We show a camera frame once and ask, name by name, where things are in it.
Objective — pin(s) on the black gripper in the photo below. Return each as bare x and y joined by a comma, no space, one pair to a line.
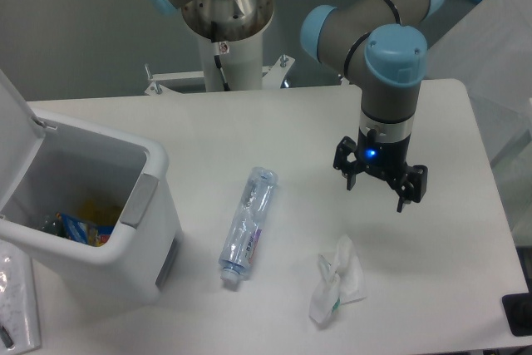
385,161

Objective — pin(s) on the white tissue wrapper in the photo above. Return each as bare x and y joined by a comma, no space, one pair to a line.
342,282

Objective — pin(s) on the crushed clear plastic bottle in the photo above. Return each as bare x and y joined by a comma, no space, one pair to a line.
237,255

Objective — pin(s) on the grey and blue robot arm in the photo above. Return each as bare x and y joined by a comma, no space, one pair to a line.
374,44

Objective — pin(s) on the white trash can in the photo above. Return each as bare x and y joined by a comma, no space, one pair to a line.
52,163

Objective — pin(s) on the black device at table edge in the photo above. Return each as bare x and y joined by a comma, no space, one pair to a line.
517,308

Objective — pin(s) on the colourful snack wrapper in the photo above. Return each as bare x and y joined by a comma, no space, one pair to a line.
85,232

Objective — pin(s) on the clear plastic sheet tray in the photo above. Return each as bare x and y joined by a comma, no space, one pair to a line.
20,327

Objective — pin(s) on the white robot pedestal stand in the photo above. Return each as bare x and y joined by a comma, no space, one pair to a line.
226,66

